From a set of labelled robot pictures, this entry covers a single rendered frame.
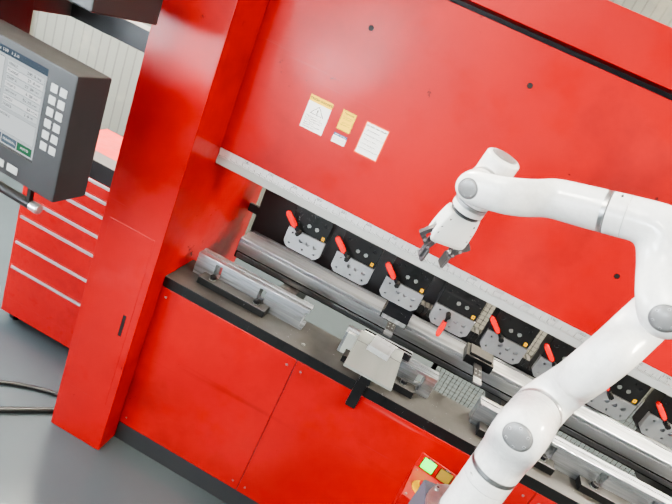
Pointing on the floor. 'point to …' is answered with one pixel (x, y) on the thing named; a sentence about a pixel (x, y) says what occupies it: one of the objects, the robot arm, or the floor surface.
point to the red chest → (56, 255)
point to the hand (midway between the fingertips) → (433, 256)
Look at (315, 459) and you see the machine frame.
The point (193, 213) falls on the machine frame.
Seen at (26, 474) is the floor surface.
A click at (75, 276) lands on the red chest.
